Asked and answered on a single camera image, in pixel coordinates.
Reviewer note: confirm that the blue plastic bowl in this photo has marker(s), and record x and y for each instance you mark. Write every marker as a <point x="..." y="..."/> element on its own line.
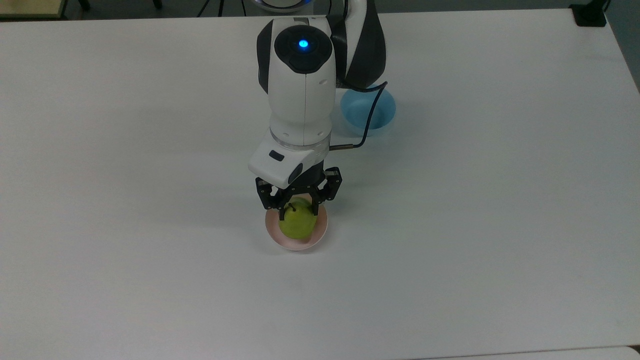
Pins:
<point x="355" y="117"/>

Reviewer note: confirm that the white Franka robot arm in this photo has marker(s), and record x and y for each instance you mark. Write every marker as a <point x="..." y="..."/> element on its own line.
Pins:
<point x="300" y="100"/>

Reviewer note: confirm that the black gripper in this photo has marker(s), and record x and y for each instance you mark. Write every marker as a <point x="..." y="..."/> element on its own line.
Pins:
<point x="306" y="184"/>

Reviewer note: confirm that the yellow wooden table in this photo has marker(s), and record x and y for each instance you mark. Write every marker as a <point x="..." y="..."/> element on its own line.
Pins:
<point x="30" y="7"/>

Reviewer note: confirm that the black clamp mount base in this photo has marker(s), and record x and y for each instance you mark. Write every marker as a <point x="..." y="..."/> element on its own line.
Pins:
<point x="590" y="14"/>

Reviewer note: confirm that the black tripod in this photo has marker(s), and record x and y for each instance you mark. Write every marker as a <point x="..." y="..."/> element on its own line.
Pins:
<point x="220" y="7"/>

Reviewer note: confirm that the green pear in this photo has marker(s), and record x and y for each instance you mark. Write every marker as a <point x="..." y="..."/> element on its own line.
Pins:
<point x="297" y="227"/>

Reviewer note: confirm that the black furniture leg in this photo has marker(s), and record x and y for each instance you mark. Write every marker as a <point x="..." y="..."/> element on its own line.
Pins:
<point x="84" y="4"/>
<point x="157" y="3"/>

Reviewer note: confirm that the pink plate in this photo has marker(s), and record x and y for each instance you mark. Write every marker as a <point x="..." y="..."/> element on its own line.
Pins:
<point x="300" y="245"/>

